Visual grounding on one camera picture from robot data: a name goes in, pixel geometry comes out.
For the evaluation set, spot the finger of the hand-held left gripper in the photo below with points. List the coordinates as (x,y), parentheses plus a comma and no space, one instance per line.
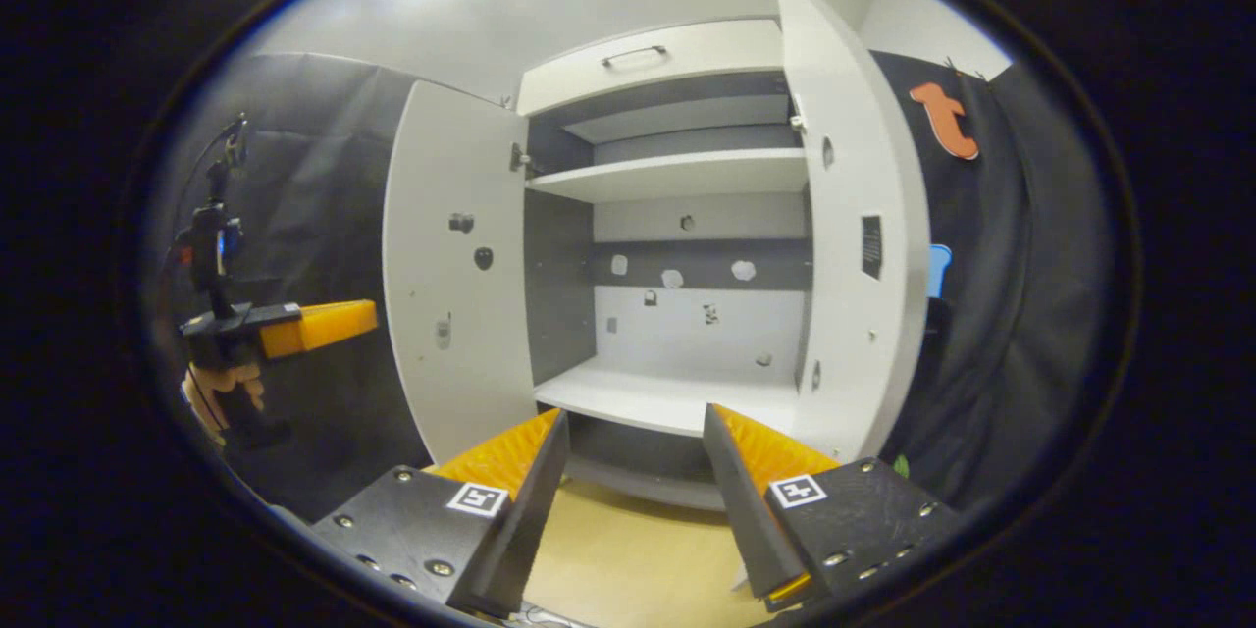
(324,326)

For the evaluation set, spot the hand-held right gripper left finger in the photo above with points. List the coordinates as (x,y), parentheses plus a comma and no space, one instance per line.
(520,530)

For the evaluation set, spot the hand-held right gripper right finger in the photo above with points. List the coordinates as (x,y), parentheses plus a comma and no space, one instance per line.
(751,520)

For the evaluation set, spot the white cabinet door camera sticker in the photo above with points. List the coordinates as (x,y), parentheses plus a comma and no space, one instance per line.
(451,314)

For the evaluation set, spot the white cabinet door headphones sticker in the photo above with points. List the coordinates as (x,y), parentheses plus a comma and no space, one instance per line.
(844,118)

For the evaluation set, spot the white cabinet shelf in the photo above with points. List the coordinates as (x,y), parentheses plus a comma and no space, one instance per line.
(677,118)
(648,392)
(677,175)

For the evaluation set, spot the metal door hinge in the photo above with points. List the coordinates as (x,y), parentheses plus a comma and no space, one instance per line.
(797,123)
(518,157)

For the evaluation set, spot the watermelon slice toy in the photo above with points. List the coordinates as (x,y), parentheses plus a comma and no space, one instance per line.
(901,466)

